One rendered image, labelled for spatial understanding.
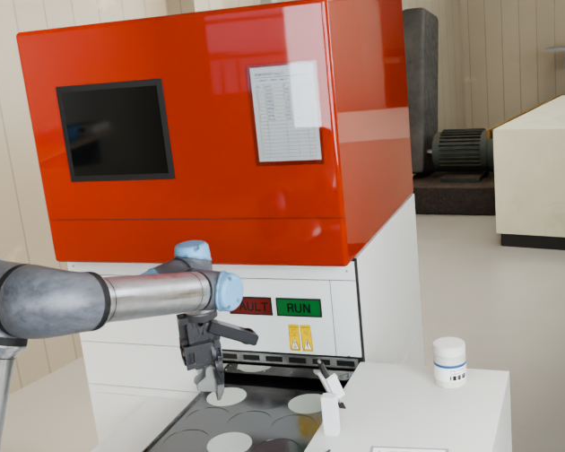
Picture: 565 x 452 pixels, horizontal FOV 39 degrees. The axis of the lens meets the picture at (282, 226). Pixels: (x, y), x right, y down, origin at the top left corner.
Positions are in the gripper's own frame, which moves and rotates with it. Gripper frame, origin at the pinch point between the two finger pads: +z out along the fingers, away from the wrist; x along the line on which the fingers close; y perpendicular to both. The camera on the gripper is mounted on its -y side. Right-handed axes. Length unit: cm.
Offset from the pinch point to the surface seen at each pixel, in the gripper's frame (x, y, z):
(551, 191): -314, -305, 55
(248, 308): -22.7, -13.5, -10.3
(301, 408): -2.1, -18.8, 9.3
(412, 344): -48, -69, 21
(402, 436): 30.6, -29.6, 2.9
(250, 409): -7.4, -7.7, 9.2
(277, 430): 5.3, -10.6, 9.4
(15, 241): -274, 55, 18
